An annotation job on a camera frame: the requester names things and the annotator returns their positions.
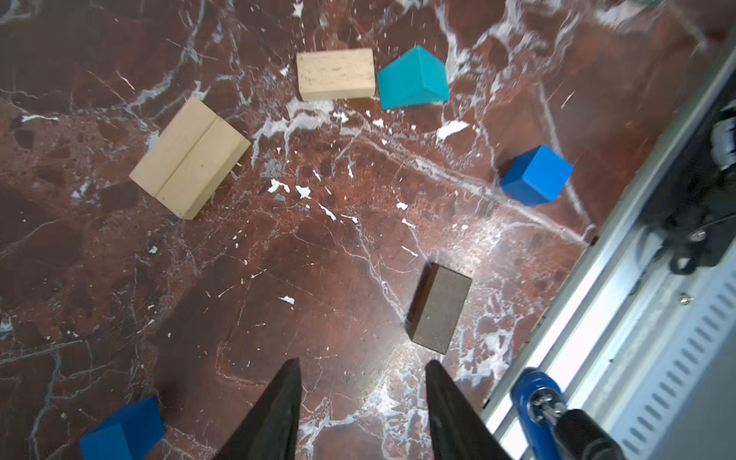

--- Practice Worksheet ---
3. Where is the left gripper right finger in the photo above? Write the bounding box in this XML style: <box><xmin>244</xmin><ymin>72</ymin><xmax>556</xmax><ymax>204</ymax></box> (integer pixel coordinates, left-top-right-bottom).
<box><xmin>425</xmin><ymin>360</ymin><xmax>511</xmax><ymax>460</ymax></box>

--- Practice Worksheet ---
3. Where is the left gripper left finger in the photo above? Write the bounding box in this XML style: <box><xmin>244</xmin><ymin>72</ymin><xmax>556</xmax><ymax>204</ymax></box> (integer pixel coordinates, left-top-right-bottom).
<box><xmin>215</xmin><ymin>358</ymin><xmax>303</xmax><ymax>459</ymax></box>

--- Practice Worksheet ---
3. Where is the dark brown wood block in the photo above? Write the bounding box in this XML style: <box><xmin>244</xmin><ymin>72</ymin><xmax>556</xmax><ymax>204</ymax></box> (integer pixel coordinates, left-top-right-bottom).
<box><xmin>407</xmin><ymin>263</ymin><xmax>473</xmax><ymax>355</ymax></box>

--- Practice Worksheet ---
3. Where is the light wood block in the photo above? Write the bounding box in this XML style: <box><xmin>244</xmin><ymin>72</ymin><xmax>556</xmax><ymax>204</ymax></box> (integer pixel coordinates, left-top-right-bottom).
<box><xmin>296</xmin><ymin>48</ymin><xmax>377</xmax><ymax>102</ymax></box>
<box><xmin>130</xmin><ymin>97</ymin><xmax>219</xmax><ymax>197</ymax></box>
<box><xmin>156</xmin><ymin>118</ymin><xmax>250</xmax><ymax>220</ymax></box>

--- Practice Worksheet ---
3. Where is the teal triangular roof block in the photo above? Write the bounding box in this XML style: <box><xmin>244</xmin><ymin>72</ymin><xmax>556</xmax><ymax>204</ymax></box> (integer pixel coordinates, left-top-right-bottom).
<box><xmin>378</xmin><ymin>46</ymin><xmax>450</xmax><ymax>110</ymax></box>

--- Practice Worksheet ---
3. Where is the blue black handheld scanner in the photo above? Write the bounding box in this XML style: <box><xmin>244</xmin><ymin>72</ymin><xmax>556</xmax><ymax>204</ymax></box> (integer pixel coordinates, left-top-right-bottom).
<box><xmin>511</xmin><ymin>368</ymin><xmax>625</xmax><ymax>460</ymax></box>

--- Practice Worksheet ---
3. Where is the blue cube left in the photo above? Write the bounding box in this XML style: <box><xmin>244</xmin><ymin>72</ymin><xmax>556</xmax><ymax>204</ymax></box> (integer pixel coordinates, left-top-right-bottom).
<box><xmin>80</xmin><ymin>397</ymin><xmax>165</xmax><ymax>460</ymax></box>

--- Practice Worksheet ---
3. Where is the blue cube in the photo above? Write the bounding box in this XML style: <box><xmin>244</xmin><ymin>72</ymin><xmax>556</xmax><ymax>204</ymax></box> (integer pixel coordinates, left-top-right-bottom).
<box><xmin>80</xmin><ymin>397</ymin><xmax>165</xmax><ymax>460</ymax></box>
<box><xmin>500</xmin><ymin>145</ymin><xmax>574</xmax><ymax>206</ymax></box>

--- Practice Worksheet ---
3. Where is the blue cube right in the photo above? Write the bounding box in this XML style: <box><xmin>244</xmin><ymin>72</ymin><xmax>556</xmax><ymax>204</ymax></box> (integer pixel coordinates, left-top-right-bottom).
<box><xmin>500</xmin><ymin>145</ymin><xmax>574</xmax><ymax>206</ymax></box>

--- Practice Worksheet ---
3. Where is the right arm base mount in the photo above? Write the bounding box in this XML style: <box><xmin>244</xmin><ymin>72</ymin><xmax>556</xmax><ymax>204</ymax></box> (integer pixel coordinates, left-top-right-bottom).
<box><xmin>643</xmin><ymin>78</ymin><xmax>735</xmax><ymax>275</ymax></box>

